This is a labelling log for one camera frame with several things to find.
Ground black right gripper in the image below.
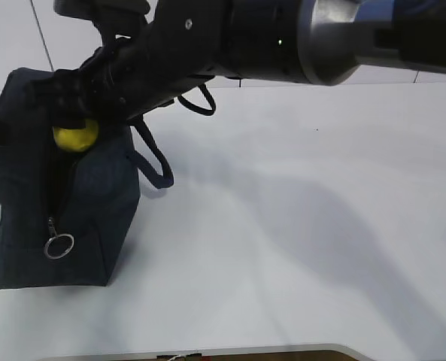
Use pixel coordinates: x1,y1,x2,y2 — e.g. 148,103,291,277
30,1,226,129

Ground yellow lemon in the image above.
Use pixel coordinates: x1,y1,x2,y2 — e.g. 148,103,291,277
53,119,99,153

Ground navy blue lunch bag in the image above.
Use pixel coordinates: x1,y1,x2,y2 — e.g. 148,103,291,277
0,67,217,290

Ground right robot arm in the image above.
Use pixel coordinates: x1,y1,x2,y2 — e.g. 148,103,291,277
30,1,446,129

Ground metal zipper pull ring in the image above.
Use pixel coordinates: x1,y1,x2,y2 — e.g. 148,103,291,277
44,232,75,259

